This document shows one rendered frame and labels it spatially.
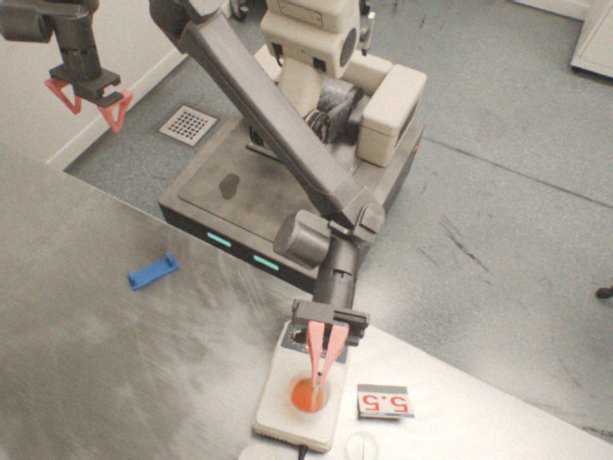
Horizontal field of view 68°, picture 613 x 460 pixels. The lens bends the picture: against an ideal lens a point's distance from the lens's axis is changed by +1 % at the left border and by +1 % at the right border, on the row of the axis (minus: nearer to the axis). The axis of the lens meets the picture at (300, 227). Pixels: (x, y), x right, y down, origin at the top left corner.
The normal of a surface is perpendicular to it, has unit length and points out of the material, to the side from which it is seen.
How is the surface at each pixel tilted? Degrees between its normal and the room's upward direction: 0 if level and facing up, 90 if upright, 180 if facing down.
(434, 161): 0
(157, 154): 0
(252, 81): 37
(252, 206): 0
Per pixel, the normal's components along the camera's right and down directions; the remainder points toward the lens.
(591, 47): -0.47, 0.73
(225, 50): 0.47, 0.01
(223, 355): 0.03, -0.55
